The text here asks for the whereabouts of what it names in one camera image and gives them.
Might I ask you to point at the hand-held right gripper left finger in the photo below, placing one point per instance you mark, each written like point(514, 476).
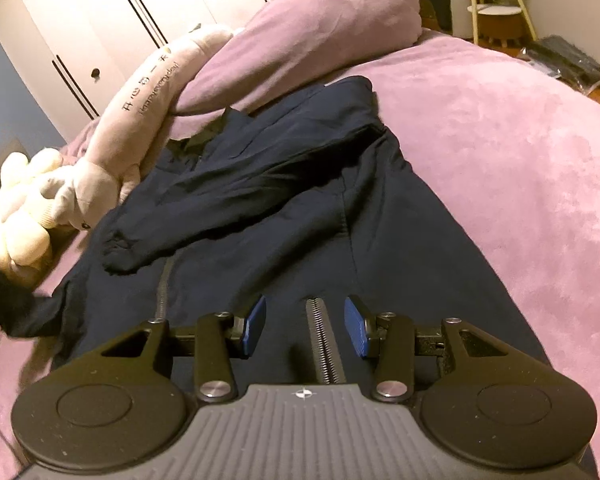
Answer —
point(254, 325)

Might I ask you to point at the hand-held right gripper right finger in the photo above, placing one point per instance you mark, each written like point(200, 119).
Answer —
point(355, 327)

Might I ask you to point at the black furry object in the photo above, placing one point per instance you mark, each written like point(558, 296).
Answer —
point(0, 285)

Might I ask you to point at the pink pillow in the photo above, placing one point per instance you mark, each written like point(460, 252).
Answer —
point(305, 35)

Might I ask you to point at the navy zip jacket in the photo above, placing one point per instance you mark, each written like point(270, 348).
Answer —
point(280, 220)

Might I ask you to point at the long pale pink plush toy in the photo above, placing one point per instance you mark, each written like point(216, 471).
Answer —
point(145, 95)

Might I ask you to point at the white round bin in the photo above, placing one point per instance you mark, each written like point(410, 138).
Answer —
point(462, 17)

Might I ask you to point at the white wardrobe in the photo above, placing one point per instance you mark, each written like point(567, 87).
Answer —
point(80, 25)

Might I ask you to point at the yellow clothes rack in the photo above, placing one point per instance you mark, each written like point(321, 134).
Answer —
point(522, 10)

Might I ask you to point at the wooden stool with white top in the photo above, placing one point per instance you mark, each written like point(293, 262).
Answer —
point(500, 22)

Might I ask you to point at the plastic bag of dark clothes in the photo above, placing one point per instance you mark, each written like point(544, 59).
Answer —
point(565, 62)

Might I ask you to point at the cream plush toy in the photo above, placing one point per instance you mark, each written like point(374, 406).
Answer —
point(15, 230)

